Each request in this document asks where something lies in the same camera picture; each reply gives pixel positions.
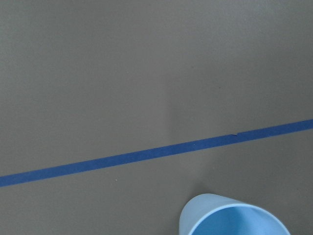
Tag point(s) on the light blue cup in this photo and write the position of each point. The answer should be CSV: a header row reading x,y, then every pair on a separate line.
x,y
211,214

